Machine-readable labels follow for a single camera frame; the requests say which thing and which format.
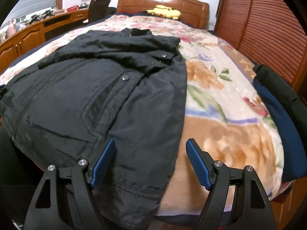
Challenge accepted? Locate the black jacket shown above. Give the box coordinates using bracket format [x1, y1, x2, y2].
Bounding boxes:
[1, 29, 187, 229]

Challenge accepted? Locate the dark folded clothes pile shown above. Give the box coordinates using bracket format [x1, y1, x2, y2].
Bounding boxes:
[252, 64, 306, 183]

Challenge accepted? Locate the floral blanket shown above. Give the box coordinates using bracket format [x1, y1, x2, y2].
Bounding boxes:
[1, 15, 285, 217]

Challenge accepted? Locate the wooden desk cabinet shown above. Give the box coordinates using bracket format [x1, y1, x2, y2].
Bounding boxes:
[1, 9, 88, 71]

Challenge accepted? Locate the pink plush toy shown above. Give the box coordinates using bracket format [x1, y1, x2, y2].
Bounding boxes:
[6, 19, 16, 38]

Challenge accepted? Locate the wooden louvred wardrobe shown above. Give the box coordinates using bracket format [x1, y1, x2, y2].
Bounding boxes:
[214, 0, 306, 91]

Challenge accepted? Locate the red basket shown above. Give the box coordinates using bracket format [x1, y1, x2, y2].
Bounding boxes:
[66, 5, 79, 12]

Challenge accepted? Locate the wooden headboard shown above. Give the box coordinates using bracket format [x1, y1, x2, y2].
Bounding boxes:
[116, 0, 209, 29]

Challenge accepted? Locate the dark wooden chair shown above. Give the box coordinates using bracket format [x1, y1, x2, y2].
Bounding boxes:
[88, 0, 111, 23]

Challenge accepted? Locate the yellow Pikachu plush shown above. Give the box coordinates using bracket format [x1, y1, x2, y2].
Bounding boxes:
[146, 5, 181, 20]

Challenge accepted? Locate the grey window blind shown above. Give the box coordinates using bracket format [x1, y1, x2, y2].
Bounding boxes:
[1, 0, 56, 28]

